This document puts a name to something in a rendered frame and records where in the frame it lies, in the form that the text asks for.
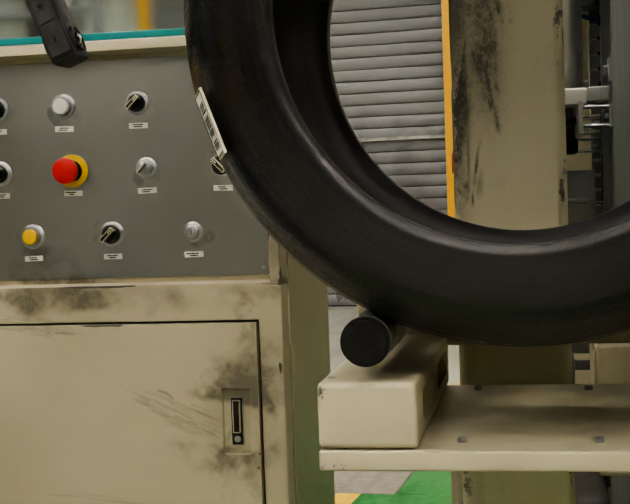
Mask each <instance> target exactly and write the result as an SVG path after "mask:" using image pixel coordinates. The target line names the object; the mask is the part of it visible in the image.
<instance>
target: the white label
mask: <svg viewBox="0 0 630 504"><path fill-rule="evenodd" d="M195 99H196V102H197V105H198V107H199V110H200V112H201V115H202V117H203V120H204V122H205V125H206V127H207V130H208V133H209V135H210V138H211V140H212V143H213V145H214V148H215V150H216V153H217V155H218V158H219V160H221V159H222V158H223V157H224V155H225V154H226V152H227V151H226V148H225V146H224V143H223V141H222V138H221V136H220V133H219V130H218V128H217V125H216V123H215V120H214V118H213V115H212V113H211V110H210V108H209V105H208V103H207V100H206V97H205V95H204V92H203V90H202V87H200V88H199V89H198V91H197V93H196V96H195Z"/></svg>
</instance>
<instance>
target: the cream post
mask: <svg viewBox="0 0 630 504"><path fill-rule="evenodd" d="M448 6H449V39H450V65H451V82H452V88H451V105H452V138H453V171H454V204H455V218H457V219H460V220H463V221H466V222H469V223H473V224H477V225H481V226H486V227H492V228H499V229H511V230H534V229H546V228H553V227H559V226H564V225H568V192H567V153H566V114H565V75H564V35H563V0H448ZM459 369H460V385H507V384H572V349H571V344H562V345H551V346H534V347H507V346H492V345H459ZM461 504H575V472H475V471H463V500H461Z"/></svg>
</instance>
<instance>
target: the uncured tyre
mask: <svg viewBox="0 0 630 504"><path fill-rule="evenodd" d="M333 2H334V0H184V26H185V38H186V48H187V55H188V62H189V68H190V74H191V79H192V84H193V88H194V92H195V96H196V93H197V91H198V89H199V88H200V87H202V90H203V92H204V95H205V97H206V100H207V103H208V105H209V108H210V110H211V113H212V115H213V118H214V120H215V123H216V125H217V128H218V130H219V133H220V136H221V138H222V141H223V143H224V146H225V148H226V151H227V152H226V154H225V155H224V157H223V158H222V159H221V160H220V162H221V164H222V166H223V168H224V170H225V172H226V174H227V175H228V177H229V179H230V181H231V182H232V184H233V186H234V187H235V189H236V190H237V192H238V194H239V195H240V197H241V198H242V200H243V201H244V203H245V204H246V205H247V207H248V208H249V210H250V211H251V212H252V214H253V215H254V216H255V218H256V219H257V220H258V221H259V222H260V224H261V225H262V226H263V227H264V228H265V230H266V231H267V232H268V233H269V234H270V235H271V236H272V238H273V239H274V240H275V241H276V242H277V243H278V244H279V245H280V246H281V247H282V248H283V249H284V250H285V251H286V252H287V253H288V254H289V255H290V256H291V257H292V258H293V259H295V260H296V261H297V262H298V263H299V264H300V265H301V266H303V267H304V268H305V269H306V270H307V271H309V272H310V273H311V274H312V275H314V276H315V277H316V278H318V279H319V280H320V281H322V282H323V283H324V284H326V285H327V286H329V287H330V288H332V289H333V290H335V291H336V292H338V293H339V294H341V295H342V296H344V297H346V298H347V299H349V300H351V301H352V302H354V303H356V304H358V305H360V306H361V307H363V308H365V309H367V310H369V311H371V312H373V313H375V314H378V315H380V316H382V317H384V318H386V319H389V320H391V321H394V322H396V323H399V324H401V325H404V326H407V327H410V328H412V329H415V330H419V331H422V332H425V333H429V334H432V335H436V336H440V337H444V338H448V339H453V340H458V341H464V342H470V343H472V340H477V341H485V342H496V343H519V345H520V347H534V346H551V345H562V344H570V343H577V342H583V341H589V340H594V339H599V338H603V337H607V336H612V335H615V334H619V333H623V332H626V331H629V330H630V199H629V200H627V201H626V202H624V203H622V204H620V205H619V206H617V207H615V208H613V209H611V210H609V211H607V212H604V213H602V214H600V215H597V216H595V217H592V218H589V219H586V220H583V221H580V222H576V223H572V224H568V225H564V226H559V227H553V228H546V229H534V230H511V229H499V228H492V227H486V226H481V225H477V224H473V223H469V222H466V221H463V220H460V219H457V218H454V217H451V216H449V215H446V214H444V213H442V212H440V211H438V210H435V209H433V208H432V207H430V206H428V205H426V204H424V203H423V202H421V201H419V200H418V199H416V198H415V197H413V196H412V195H410V194H409V193H408V192H406V191H405V190H404V189H402V188H401V187H400V186H399V185H397V184H396V183H395V182H394V181H393V180H392V179H391V178H390V177H389V176H388V175H387V174H386V173H385V172H384V171H383V170H382V169H381V168H380V167H379V166H378V165H377V164H376V163H375V161H374V160H373V159H372V158H371V157H370V155H369V154H368V153H367V151H366V150H365V148H364V147H363V145H362V144H361V142H360V141H359V139H358V138H357V136H356V134H355V132H354V131H353V129H352V127H351V125H350V123H349V121H348V119H347V116H346V114H345V112H344V109H343V107H342V104H341V101H340V98H339V95H338V92H337V88H336V84H335V80H334V75H333V69H332V62H331V51H330V25H331V15H332V8H333Z"/></svg>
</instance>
